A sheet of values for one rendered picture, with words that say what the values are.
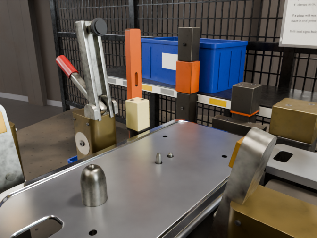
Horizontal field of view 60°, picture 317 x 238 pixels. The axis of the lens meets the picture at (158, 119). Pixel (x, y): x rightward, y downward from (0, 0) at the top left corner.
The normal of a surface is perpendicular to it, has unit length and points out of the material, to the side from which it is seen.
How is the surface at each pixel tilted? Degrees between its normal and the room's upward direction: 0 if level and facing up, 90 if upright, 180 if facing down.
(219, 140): 0
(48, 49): 90
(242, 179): 90
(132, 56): 90
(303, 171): 0
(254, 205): 0
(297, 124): 90
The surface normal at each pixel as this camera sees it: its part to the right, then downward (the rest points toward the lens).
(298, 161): 0.00, -0.94
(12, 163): 0.74, 0.02
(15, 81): -0.42, 0.31
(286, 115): -0.66, 0.26
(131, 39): 0.76, 0.22
